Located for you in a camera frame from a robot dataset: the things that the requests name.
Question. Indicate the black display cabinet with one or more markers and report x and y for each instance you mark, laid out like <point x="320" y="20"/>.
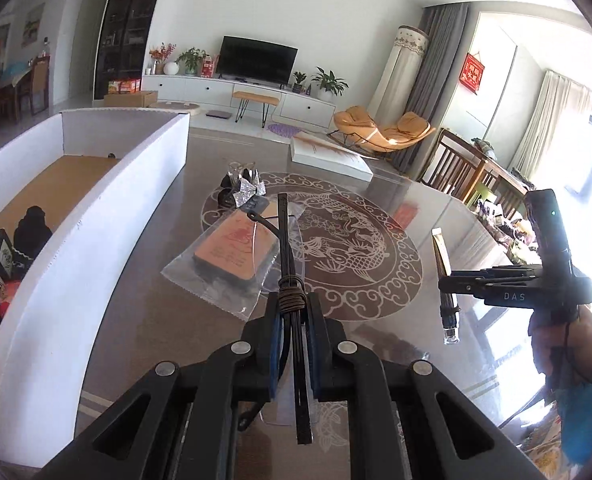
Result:
<point x="126" y="20"/>

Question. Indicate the dining table blue cloth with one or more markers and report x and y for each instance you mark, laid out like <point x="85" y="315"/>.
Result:
<point x="18" y="72"/>

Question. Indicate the black knitted accessory white trim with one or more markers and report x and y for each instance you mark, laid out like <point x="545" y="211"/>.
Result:
<point x="32" y="227"/>

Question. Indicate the large leafy potted plant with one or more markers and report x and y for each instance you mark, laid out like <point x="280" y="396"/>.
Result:
<point x="328" y="82"/>

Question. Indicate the flat white box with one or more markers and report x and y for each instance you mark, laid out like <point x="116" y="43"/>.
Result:
<point x="331" y="157"/>

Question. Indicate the red wall hanging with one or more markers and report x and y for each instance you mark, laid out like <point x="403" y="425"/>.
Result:
<point x="473" y="72"/>

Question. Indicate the round white vase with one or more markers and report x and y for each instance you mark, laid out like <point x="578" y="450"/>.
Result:
<point x="171" y="68"/>

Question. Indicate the white television cabinet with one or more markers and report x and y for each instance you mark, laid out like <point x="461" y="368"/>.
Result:
<point x="191" y="89"/>

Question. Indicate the clear plastic packet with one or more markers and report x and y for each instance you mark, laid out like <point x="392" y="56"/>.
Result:
<point x="226" y="255"/>

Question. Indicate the pile of packets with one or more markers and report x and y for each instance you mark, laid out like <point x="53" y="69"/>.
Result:
<point x="511" y="230"/>

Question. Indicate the person's right forearm blue sleeve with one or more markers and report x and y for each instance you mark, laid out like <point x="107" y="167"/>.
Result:
<point x="591" y="400"/>

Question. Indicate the orange lounge chair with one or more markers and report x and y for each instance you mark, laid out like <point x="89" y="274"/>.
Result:
<point x="361" y="120"/>

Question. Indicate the brown cardboard box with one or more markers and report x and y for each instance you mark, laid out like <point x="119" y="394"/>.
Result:
<point x="126" y="101"/>

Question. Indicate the white curtain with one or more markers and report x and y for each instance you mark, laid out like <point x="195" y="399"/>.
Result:
<point x="551" y="125"/>

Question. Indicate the orange snack boxes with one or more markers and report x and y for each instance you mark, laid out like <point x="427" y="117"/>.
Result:
<point x="125" y="86"/>

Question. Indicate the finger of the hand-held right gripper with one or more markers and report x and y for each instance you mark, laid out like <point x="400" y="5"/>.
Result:
<point x="496" y="292"/>
<point x="511" y="272"/>

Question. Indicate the round low wooden stool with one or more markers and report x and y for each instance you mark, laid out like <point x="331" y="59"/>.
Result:
<point x="176" y="106"/>

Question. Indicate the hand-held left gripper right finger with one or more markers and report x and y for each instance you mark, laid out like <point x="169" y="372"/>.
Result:
<point x="315" y="355"/>

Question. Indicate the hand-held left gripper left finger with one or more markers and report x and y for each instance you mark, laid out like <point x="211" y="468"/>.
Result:
<point x="276" y="355"/>

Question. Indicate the large white cardboard box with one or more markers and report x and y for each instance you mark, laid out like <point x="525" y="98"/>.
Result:
<point x="101" y="230"/>

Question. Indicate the red gift bag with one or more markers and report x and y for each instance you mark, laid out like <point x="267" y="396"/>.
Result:
<point x="209" y="67"/>

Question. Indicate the black television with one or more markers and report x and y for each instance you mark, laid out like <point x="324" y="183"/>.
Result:
<point x="256" y="60"/>

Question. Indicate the wooden bench black legs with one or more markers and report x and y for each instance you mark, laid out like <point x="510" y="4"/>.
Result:
<point x="256" y="96"/>

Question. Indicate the covered standing air conditioner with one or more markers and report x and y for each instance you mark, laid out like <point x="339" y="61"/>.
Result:
<point x="401" y="80"/>

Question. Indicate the red flowers in vase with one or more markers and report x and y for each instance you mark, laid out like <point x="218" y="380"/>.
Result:
<point x="160" y="55"/>

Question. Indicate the bushy green potted plant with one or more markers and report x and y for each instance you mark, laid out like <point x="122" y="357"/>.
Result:
<point x="192" y="59"/>

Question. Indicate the person's right hand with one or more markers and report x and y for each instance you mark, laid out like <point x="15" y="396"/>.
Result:
<point x="581" y="340"/>

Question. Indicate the small potted plant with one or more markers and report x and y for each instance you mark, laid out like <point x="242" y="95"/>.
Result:
<point x="299" y="82"/>

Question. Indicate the grey curtain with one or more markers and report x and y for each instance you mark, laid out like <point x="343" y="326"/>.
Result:
<point x="436" y="70"/>

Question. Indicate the clear glass cup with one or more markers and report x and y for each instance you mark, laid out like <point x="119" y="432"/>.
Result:
<point x="236" y="166"/>

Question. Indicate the large red packet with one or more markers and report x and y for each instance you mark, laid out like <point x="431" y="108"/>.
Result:
<point x="8" y="294"/>

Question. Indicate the purple floor mat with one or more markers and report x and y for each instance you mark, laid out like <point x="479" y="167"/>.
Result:
<point x="282" y="130"/>

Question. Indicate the slim glass bottle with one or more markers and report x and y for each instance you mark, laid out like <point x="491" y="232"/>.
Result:
<point x="446" y="260"/>

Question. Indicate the framed wall painting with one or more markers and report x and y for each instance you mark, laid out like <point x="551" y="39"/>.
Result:
<point x="33" y="24"/>

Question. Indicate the wooden chair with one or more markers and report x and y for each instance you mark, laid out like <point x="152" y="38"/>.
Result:
<point x="451" y="165"/>
<point x="503" y="192"/>

